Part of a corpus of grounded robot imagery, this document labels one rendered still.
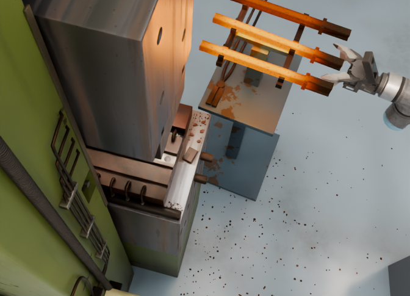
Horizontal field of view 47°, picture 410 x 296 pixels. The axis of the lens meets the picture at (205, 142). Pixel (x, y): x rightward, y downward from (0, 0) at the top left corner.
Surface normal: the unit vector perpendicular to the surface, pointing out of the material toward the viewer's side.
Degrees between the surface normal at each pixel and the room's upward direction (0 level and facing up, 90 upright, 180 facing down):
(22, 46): 90
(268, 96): 0
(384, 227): 0
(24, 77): 90
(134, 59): 90
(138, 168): 0
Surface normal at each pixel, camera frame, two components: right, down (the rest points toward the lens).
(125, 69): -0.25, 0.87
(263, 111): 0.06, -0.43
